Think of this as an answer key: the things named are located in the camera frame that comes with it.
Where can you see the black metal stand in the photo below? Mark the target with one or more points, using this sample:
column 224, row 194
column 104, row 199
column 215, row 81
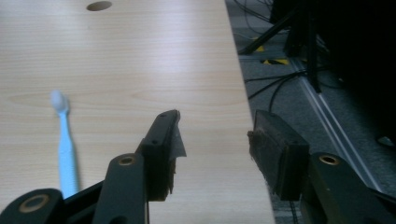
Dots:
column 313, row 62

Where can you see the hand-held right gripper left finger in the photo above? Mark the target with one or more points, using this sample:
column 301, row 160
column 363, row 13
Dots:
column 158, row 149

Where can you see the small grey floor bracket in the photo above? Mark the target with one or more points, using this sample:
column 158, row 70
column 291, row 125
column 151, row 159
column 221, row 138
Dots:
column 386, row 141

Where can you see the yellow and black tape strip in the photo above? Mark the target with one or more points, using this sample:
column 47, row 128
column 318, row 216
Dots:
column 260, row 48
column 275, row 61

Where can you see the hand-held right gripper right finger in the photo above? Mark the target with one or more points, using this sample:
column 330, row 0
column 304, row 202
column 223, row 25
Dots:
column 280, row 155

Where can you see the dark curtain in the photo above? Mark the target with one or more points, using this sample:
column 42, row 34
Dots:
column 367, row 62

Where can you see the light blue toothbrush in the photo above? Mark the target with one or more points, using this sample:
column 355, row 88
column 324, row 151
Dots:
column 65, row 149

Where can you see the aluminium floor rail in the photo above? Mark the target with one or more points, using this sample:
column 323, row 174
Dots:
column 330, row 124

